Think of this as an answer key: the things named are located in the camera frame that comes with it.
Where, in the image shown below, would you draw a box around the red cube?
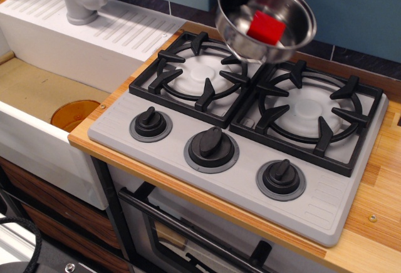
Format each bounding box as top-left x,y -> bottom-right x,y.
246,10 -> 286,46

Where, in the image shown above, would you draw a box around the stainless steel pan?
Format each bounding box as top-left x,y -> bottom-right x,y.
216,0 -> 317,64

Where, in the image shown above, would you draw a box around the black left stove knob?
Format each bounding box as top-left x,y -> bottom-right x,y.
129,106 -> 173,143

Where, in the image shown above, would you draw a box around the black stove knob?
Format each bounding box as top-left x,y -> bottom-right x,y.
184,126 -> 239,174
256,159 -> 306,202
129,106 -> 173,143

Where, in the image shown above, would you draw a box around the grey toy stove top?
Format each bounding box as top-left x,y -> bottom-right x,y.
88,32 -> 388,246

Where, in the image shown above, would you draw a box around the black middle stove knob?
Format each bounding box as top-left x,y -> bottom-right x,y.
184,126 -> 239,174

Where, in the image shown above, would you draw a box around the black right stove knob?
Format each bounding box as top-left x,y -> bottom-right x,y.
256,159 -> 306,202

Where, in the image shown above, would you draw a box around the black left burner grate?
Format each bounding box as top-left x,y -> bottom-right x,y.
129,31 -> 264,128

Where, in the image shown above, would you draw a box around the black burner grate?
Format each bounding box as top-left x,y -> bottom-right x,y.
230,61 -> 386,177
129,31 -> 264,128

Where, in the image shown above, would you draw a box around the black right burner grate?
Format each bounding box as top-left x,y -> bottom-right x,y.
230,61 -> 386,177

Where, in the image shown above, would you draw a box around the white toy sink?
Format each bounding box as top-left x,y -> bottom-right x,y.
1,0 -> 184,210

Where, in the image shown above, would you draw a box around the wooden drawer fronts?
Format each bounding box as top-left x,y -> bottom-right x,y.
1,158 -> 130,272

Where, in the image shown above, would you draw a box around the oven door with handle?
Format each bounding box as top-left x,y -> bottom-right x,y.
117,182 -> 328,272

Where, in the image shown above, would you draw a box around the black braided cable foreground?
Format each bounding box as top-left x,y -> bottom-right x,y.
0,217 -> 43,273

